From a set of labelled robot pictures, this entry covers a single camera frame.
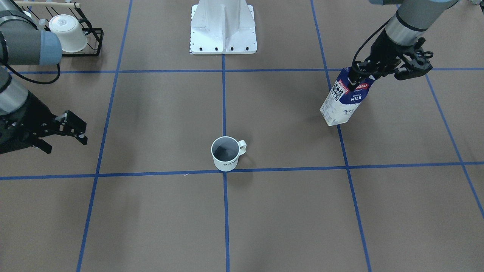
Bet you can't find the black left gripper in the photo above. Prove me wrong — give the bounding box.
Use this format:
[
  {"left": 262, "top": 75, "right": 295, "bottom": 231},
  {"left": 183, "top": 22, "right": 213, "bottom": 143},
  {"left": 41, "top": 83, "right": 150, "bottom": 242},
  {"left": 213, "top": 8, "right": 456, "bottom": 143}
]
[{"left": 347, "top": 30, "right": 434, "bottom": 91}]

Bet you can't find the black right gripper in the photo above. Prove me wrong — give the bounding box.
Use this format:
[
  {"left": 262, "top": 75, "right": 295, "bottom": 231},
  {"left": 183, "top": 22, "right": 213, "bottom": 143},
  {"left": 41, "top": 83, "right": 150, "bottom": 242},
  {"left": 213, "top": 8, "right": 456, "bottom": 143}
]
[{"left": 0, "top": 93, "right": 88, "bottom": 154}]

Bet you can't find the blue white milk carton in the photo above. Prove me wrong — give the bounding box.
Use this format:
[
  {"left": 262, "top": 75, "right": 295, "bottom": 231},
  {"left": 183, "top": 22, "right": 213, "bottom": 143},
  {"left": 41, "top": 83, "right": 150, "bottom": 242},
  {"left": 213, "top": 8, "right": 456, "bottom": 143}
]
[{"left": 320, "top": 67, "right": 375, "bottom": 126}]

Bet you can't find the white ribbed HOME mug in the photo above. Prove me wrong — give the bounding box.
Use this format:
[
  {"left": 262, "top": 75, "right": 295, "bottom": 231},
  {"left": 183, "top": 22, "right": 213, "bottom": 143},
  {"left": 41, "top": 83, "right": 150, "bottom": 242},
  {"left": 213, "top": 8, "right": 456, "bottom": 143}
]
[{"left": 210, "top": 136, "right": 247, "bottom": 172}]

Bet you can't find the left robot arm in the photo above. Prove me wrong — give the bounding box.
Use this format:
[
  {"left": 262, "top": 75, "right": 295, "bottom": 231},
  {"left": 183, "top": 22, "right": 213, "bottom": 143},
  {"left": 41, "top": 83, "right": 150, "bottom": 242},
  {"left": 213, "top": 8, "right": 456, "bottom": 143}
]
[{"left": 347, "top": 0, "right": 456, "bottom": 91}]

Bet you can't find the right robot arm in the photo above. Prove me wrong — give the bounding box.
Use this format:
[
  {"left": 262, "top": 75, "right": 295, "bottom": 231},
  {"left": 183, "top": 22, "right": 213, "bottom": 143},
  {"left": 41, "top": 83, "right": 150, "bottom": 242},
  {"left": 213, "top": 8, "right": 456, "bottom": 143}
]
[{"left": 0, "top": 0, "right": 88, "bottom": 154}]

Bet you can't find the white upside-down mug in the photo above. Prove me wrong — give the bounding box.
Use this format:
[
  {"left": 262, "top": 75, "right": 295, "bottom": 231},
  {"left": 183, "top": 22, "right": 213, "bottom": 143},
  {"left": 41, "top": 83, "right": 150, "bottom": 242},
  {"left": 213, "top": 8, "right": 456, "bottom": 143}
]
[{"left": 49, "top": 14, "right": 88, "bottom": 53}]

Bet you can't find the black wire mug rack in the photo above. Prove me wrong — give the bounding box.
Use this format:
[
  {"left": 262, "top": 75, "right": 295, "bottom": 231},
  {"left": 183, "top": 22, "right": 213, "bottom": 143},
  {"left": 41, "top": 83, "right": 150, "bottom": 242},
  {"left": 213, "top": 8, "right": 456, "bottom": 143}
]
[{"left": 21, "top": 0, "right": 104, "bottom": 57}]

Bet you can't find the wooden rack handle rod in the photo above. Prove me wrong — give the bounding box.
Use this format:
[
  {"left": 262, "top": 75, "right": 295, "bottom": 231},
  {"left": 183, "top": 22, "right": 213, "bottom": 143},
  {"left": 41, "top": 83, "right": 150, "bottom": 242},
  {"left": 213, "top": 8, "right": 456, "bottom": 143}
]
[{"left": 14, "top": 1, "right": 82, "bottom": 8}]

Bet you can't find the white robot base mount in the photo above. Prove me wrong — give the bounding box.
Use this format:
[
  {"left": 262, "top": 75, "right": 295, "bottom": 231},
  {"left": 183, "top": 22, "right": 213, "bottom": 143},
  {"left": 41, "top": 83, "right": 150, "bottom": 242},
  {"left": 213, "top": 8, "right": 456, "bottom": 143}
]
[{"left": 189, "top": 0, "right": 258, "bottom": 55}]

